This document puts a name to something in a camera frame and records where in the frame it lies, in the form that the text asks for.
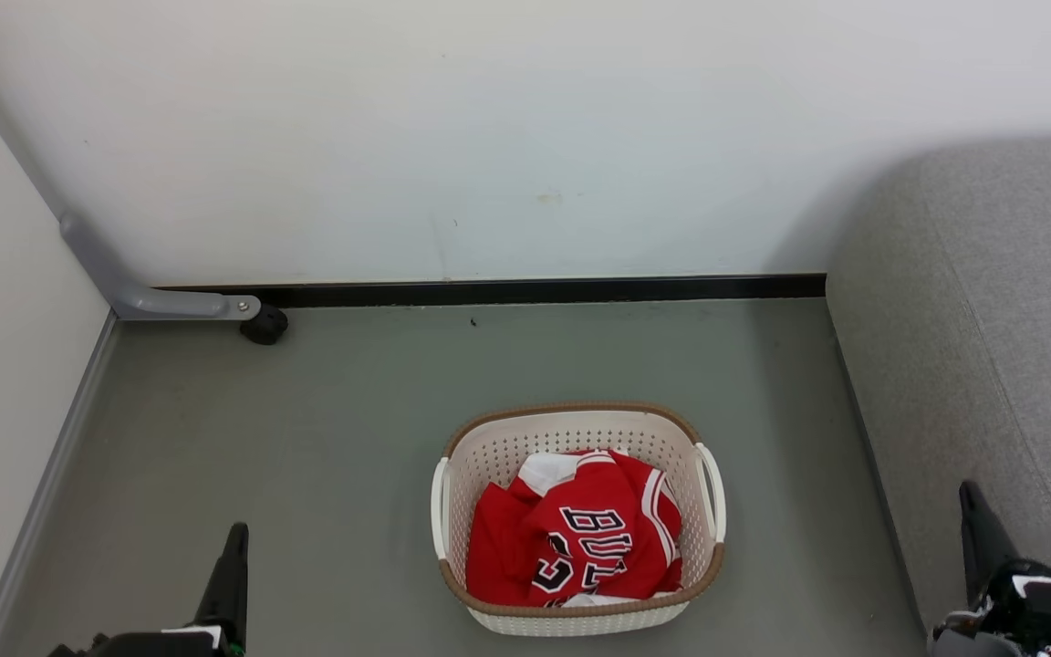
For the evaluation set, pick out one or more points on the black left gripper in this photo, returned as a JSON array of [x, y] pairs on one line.
[[151, 644]]

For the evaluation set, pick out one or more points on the red Bulls basketball jersey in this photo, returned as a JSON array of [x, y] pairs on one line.
[[598, 538]]

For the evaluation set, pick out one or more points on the black baseboard strip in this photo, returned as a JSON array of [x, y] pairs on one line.
[[535, 291]]

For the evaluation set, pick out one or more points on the grey fabric sofa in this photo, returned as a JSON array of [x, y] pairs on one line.
[[972, 347]]

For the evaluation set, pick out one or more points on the grey skirting strip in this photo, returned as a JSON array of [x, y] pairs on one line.
[[42, 493]]

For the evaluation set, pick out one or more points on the grey metal partition foot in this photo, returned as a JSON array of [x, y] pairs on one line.
[[151, 301]]

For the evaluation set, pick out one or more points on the black caster wheel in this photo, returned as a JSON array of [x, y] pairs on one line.
[[265, 326]]

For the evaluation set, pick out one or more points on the white basket with brown rim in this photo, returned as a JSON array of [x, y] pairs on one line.
[[580, 429]]

